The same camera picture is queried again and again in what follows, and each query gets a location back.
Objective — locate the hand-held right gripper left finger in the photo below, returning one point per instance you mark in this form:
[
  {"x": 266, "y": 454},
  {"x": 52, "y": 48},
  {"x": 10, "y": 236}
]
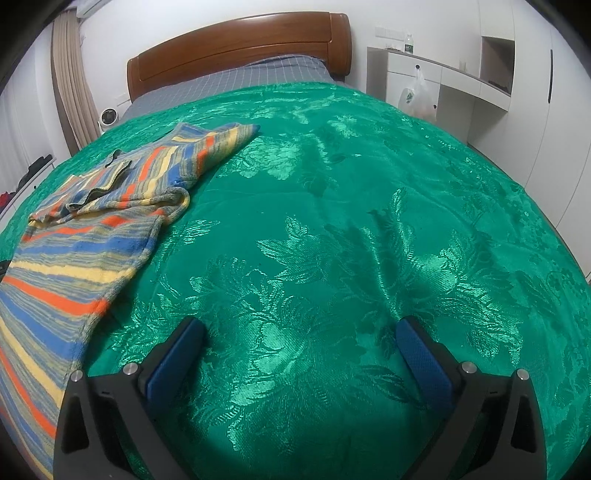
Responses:
[{"x": 178, "y": 364}]

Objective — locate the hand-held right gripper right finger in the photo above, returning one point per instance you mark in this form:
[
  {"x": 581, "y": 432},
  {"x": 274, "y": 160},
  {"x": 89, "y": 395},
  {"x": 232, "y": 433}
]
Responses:
[{"x": 425, "y": 364}]

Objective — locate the striped knit sweater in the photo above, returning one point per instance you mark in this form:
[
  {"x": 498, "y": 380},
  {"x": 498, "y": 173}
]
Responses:
[{"x": 60, "y": 277}]

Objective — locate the green floral blanket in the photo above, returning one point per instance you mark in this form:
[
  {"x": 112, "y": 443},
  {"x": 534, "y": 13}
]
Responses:
[{"x": 323, "y": 207}]

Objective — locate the white drawer cabinet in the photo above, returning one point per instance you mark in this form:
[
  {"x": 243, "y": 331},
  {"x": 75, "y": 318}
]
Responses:
[{"x": 21, "y": 198}]

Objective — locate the red cloth item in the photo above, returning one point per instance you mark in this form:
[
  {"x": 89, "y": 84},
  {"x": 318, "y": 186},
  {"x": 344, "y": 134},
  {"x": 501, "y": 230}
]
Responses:
[{"x": 4, "y": 199}]

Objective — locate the black items on cabinet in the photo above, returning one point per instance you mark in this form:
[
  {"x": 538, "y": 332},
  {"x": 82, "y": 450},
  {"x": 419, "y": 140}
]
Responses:
[{"x": 37, "y": 170}]

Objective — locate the small white fan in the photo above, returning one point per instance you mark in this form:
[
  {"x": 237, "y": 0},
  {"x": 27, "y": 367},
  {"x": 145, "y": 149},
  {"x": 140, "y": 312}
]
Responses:
[{"x": 108, "y": 119}]

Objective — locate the white wardrobe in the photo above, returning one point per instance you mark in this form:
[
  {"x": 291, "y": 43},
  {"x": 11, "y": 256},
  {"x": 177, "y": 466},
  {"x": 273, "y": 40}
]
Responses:
[{"x": 554, "y": 138}]

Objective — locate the white plastic bag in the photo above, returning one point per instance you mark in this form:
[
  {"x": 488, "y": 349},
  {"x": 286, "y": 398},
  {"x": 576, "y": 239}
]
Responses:
[{"x": 418, "y": 101}]

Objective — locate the black item in niche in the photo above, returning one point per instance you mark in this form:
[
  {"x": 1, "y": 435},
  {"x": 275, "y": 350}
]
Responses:
[{"x": 499, "y": 85}]

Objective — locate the grey checked pillow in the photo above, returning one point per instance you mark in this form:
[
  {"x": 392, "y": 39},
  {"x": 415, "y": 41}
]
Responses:
[{"x": 221, "y": 78}]

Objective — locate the white sheer curtain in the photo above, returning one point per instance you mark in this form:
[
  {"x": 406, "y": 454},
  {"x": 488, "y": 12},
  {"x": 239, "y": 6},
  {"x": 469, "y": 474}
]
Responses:
[{"x": 27, "y": 115}]

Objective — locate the white desk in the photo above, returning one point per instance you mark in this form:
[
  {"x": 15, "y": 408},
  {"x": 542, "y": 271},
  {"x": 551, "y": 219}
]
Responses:
[{"x": 383, "y": 74}]

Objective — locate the beige curtain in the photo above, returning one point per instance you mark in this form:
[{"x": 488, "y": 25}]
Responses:
[{"x": 74, "y": 83}]

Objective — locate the clear plastic bottle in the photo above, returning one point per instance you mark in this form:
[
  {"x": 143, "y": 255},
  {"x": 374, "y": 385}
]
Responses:
[{"x": 409, "y": 44}]

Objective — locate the wooden bed headboard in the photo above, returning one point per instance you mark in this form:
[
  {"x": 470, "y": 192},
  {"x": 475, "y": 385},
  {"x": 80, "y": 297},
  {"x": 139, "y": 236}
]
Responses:
[{"x": 240, "y": 41}]

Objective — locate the white air conditioner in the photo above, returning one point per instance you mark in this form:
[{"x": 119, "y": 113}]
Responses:
[{"x": 90, "y": 8}]

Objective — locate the white wall socket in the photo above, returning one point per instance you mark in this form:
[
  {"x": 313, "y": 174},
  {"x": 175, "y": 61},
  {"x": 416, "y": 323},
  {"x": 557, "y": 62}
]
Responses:
[{"x": 388, "y": 32}]

